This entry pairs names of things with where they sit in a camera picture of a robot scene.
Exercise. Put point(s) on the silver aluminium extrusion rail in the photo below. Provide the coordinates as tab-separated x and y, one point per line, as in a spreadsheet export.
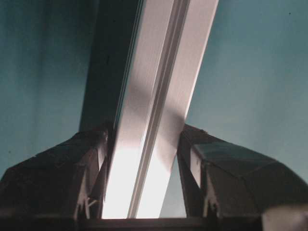
167	49

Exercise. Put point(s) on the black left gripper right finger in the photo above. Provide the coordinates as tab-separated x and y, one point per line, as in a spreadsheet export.
232	181

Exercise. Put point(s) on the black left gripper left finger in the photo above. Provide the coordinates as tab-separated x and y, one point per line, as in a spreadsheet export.
67	180

